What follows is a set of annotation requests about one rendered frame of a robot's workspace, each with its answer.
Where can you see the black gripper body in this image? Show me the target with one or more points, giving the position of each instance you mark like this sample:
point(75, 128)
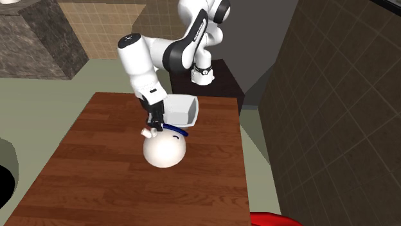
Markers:
point(155, 111)

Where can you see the red round object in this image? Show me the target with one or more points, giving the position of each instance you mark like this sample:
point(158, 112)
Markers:
point(269, 219)

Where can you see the dark robot stand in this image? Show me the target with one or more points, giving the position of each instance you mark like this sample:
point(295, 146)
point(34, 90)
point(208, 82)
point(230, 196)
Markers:
point(225, 81)

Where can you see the grey marble counter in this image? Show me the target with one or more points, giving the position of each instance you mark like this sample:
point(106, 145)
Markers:
point(28, 47)

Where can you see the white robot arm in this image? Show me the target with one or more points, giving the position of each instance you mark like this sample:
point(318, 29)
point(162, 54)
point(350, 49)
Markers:
point(137, 59)

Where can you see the white square bowl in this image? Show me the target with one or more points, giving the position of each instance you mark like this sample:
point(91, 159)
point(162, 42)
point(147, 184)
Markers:
point(181, 109)

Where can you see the brown wooden table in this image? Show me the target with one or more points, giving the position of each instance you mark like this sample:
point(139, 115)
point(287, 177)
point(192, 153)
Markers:
point(125, 187)

